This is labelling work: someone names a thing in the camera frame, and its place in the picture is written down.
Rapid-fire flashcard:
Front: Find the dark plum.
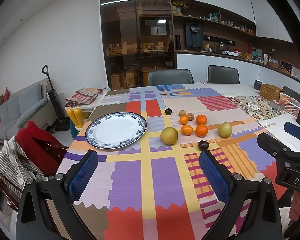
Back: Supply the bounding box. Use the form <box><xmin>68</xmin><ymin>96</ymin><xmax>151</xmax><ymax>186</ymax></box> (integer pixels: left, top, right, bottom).
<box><xmin>198</xmin><ymin>140</ymin><xmax>210</xmax><ymax>151</ymax></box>
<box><xmin>165</xmin><ymin>108</ymin><xmax>172</xmax><ymax>115</ymax></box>

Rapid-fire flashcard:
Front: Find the orange tangerine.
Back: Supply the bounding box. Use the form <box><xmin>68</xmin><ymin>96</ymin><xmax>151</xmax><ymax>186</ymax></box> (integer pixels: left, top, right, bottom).
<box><xmin>179</xmin><ymin>115</ymin><xmax>189</xmax><ymax>125</ymax></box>
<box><xmin>196</xmin><ymin>114</ymin><xmax>207</xmax><ymax>125</ymax></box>
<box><xmin>181</xmin><ymin>125</ymin><xmax>193</xmax><ymax>135</ymax></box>
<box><xmin>195</xmin><ymin>124</ymin><xmax>208</xmax><ymax>138</ymax></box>

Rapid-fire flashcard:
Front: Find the large yellow pear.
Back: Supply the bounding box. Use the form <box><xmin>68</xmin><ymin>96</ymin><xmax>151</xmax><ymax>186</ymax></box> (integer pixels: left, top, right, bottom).
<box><xmin>160</xmin><ymin>127</ymin><xmax>178</xmax><ymax>145</ymax></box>

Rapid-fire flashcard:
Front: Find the person's right hand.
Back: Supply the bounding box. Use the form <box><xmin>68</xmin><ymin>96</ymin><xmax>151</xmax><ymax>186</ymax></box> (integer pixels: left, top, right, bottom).
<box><xmin>289</xmin><ymin>191</ymin><xmax>300</xmax><ymax>221</ymax></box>

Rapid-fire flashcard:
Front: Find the white mesh fruit basket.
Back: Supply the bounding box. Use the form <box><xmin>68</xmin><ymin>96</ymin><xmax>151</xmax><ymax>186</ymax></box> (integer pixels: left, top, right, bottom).
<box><xmin>279</xmin><ymin>93</ymin><xmax>300</xmax><ymax>116</ymax></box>

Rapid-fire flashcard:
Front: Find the dark wooden chair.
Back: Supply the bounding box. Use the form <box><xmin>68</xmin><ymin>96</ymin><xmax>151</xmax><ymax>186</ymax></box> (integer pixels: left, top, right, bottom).
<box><xmin>0</xmin><ymin>137</ymin><xmax>69</xmax><ymax>213</ymax></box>

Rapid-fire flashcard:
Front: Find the floral tile table mat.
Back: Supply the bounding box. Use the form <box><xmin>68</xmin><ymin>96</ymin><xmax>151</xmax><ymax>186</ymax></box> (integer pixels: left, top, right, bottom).
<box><xmin>228</xmin><ymin>95</ymin><xmax>287</xmax><ymax>121</ymax></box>

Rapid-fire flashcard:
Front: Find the wicker basket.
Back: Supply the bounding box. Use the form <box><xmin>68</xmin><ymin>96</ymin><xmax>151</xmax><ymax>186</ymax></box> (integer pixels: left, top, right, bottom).
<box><xmin>259</xmin><ymin>83</ymin><xmax>284</xmax><ymax>101</ymax></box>

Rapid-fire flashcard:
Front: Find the red cloth on chair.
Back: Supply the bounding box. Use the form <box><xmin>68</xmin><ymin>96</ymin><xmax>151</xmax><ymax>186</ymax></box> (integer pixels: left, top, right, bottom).
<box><xmin>15</xmin><ymin>121</ymin><xmax>68</xmax><ymax>177</ymax></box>

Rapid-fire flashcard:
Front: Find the striped cloth on chair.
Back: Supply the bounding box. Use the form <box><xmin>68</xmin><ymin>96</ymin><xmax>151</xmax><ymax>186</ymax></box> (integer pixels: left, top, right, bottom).
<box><xmin>0</xmin><ymin>137</ymin><xmax>49</xmax><ymax>200</ymax></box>

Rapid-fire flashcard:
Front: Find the dark blue mug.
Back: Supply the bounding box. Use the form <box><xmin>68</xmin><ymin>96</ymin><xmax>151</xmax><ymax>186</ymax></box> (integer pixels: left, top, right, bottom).
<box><xmin>254</xmin><ymin>80</ymin><xmax>262</xmax><ymax>90</ymax></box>

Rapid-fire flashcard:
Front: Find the black upright vacuum cleaner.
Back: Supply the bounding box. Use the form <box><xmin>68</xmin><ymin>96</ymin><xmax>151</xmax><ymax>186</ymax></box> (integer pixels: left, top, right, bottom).
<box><xmin>42</xmin><ymin>64</ymin><xmax>70</xmax><ymax>132</ymax></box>

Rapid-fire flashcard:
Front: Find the brown kiwi right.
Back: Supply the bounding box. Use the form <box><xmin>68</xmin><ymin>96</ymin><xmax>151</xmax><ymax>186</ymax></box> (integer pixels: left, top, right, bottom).
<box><xmin>187</xmin><ymin>113</ymin><xmax>194</xmax><ymax>121</ymax></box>

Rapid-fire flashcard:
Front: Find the brown kiwi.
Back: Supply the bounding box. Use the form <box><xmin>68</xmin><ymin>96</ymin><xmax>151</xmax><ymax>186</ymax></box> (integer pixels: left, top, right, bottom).
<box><xmin>187</xmin><ymin>113</ymin><xmax>194</xmax><ymax>121</ymax></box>
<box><xmin>179</xmin><ymin>110</ymin><xmax>186</xmax><ymax>116</ymax></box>

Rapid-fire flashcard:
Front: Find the grey chair right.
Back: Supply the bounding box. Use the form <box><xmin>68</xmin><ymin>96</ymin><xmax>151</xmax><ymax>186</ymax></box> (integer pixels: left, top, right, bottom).
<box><xmin>207</xmin><ymin>65</ymin><xmax>240</xmax><ymax>85</ymax></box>

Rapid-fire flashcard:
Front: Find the grey chair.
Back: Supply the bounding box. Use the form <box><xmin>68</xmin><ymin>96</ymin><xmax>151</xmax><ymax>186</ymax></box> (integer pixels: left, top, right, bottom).
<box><xmin>148</xmin><ymin>69</ymin><xmax>194</xmax><ymax>86</ymax></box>
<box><xmin>207</xmin><ymin>65</ymin><xmax>240</xmax><ymax>85</ymax></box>

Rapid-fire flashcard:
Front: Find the yellow child chair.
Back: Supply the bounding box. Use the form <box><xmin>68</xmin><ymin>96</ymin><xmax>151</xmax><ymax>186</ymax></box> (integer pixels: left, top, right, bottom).
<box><xmin>66</xmin><ymin>107</ymin><xmax>90</xmax><ymax>139</ymax></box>

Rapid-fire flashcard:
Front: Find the brown kiwi left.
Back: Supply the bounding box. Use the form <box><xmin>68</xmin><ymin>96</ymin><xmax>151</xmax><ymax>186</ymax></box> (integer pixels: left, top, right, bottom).
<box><xmin>179</xmin><ymin>110</ymin><xmax>186</xmax><ymax>116</ymax></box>

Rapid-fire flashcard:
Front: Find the blue patterned white plate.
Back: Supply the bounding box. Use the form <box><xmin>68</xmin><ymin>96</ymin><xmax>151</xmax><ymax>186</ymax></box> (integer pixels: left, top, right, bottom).
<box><xmin>85</xmin><ymin>112</ymin><xmax>147</xmax><ymax>150</ymax></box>

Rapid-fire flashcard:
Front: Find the grey sofa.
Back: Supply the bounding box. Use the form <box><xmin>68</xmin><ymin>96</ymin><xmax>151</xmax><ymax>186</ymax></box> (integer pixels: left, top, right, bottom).
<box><xmin>0</xmin><ymin>79</ymin><xmax>57</xmax><ymax>142</ymax></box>

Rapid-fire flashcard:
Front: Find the small white side table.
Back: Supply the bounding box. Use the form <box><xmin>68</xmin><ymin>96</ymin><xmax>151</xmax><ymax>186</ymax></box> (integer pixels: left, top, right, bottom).
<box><xmin>65</xmin><ymin>88</ymin><xmax>110</xmax><ymax>112</ymax></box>

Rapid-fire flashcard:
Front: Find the folded patterned cloth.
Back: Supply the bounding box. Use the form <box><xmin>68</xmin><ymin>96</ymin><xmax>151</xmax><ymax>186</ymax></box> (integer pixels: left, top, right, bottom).
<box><xmin>65</xmin><ymin>88</ymin><xmax>104</xmax><ymax>107</ymax></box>

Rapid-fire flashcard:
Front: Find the colourful patchwork tablecloth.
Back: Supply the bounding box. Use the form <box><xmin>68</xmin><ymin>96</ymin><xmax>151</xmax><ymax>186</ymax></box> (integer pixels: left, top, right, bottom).
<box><xmin>46</xmin><ymin>81</ymin><xmax>288</xmax><ymax>240</ymax></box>

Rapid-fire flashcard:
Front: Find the grey chair left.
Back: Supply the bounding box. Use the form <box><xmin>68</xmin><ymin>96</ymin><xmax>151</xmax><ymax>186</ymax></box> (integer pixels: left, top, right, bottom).
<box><xmin>148</xmin><ymin>69</ymin><xmax>194</xmax><ymax>86</ymax></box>

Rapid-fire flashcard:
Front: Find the glass display cabinet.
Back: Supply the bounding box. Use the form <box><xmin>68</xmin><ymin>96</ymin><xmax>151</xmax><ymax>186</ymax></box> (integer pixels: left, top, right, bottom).
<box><xmin>100</xmin><ymin>0</ymin><xmax>175</xmax><ymax>90</ymax></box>

